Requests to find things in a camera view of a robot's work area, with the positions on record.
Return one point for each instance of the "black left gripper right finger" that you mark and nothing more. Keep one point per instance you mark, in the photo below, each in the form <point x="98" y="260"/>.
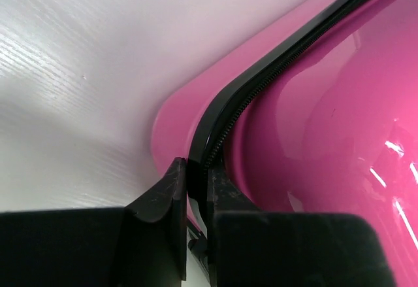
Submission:
<point x="249" y="247"/>

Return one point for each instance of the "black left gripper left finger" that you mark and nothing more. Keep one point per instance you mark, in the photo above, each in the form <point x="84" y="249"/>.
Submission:
<point x="142" y="244"/>

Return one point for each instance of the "pink hard-shell suitcase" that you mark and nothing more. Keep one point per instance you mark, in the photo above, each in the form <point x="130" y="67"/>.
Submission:
<point x="337" y="131"/>

